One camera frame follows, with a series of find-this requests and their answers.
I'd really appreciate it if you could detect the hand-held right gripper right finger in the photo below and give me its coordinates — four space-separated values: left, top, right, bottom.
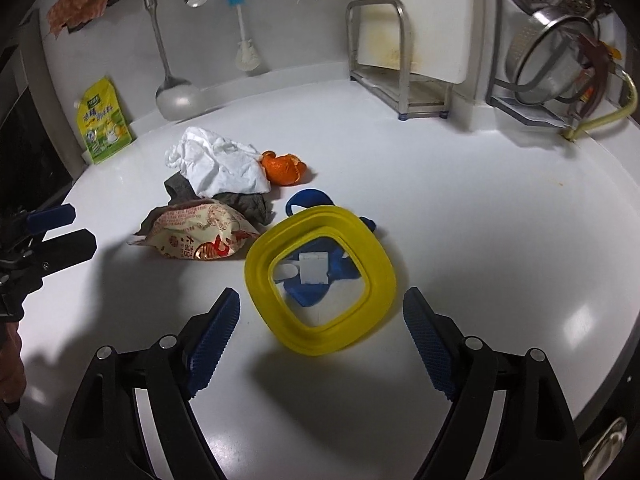
402 287 586 480

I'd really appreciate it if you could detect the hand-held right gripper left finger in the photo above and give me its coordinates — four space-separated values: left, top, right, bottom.
54 287 241 480

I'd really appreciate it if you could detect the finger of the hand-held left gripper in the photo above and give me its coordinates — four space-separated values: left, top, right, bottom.
34 228 98 273
27 204 76 233

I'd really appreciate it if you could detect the yellow plastic ring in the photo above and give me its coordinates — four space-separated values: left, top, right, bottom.
244 205 397 358

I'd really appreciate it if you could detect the blue plastic strap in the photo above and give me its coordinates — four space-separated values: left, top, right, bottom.
274 188 377 308

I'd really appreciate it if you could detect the printed snack wrapper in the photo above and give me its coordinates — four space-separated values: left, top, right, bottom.
127 197 261 262

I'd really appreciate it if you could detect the small white plastic block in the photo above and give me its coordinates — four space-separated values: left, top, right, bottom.
277 252 331 286

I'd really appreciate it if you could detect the black cloth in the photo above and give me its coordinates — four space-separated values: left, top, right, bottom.
164 172 273 226

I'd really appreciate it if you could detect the white tissue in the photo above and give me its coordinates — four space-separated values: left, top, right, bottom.
166 126 272 198

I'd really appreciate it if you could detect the orange peel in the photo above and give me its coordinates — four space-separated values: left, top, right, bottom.
261 150 307 186

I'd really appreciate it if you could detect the person's left hand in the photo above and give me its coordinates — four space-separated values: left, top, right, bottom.
0 320 27 406

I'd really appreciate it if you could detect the yellow seasoning pouch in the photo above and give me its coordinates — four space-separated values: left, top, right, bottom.
75 76 137 165

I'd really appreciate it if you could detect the steel spatula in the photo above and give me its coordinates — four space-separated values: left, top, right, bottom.
141 0 201 122

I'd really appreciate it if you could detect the steel cutting board rack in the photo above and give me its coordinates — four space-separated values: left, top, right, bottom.
346 0 453 121

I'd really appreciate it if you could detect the white cutting board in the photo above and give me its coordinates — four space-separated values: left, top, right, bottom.
357 0 476 83

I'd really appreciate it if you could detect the wire lid rack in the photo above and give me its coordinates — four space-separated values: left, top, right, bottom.
487 0 636 126

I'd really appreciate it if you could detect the yellow hose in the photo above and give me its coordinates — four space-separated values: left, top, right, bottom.
564 67 638 142

